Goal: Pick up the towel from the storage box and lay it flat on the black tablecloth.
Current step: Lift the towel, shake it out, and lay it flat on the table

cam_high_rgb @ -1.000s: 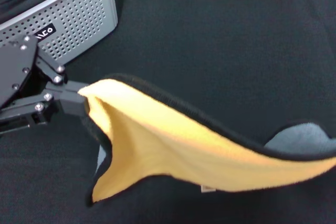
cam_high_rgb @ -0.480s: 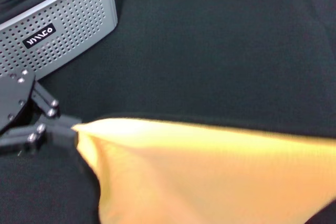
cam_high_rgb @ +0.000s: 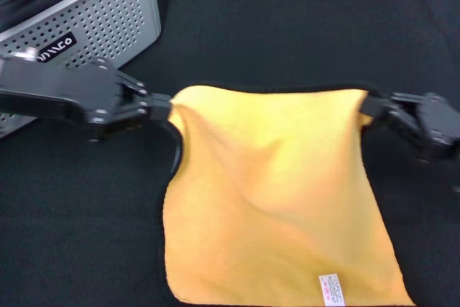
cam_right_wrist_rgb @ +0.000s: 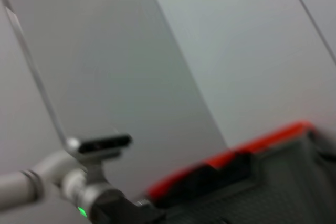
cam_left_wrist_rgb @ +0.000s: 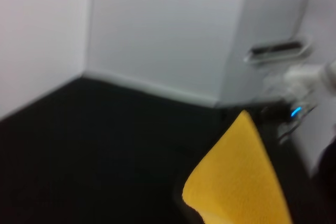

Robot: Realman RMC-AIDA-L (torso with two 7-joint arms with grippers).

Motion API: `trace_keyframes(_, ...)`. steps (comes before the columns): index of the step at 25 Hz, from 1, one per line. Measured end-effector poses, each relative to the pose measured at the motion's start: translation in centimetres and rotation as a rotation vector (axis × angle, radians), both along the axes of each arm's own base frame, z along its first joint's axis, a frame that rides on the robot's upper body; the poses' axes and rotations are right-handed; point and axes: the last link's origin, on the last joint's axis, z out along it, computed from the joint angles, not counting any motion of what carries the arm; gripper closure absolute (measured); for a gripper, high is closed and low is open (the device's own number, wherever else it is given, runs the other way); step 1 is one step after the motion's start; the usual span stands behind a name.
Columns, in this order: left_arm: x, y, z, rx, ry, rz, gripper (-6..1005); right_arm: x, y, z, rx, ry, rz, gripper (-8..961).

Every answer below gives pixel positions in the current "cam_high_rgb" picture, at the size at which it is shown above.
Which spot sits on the grey perforated storage box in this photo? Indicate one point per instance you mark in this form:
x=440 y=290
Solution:
x=108 y=8

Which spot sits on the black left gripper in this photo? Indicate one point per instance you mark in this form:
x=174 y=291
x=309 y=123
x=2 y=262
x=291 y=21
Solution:
x=64 y=91

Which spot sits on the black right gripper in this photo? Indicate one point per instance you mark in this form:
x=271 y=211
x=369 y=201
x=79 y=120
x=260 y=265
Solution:
x=440 y=127

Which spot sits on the yellow and grey towel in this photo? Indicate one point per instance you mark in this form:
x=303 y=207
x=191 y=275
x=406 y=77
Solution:
x=269 y=195

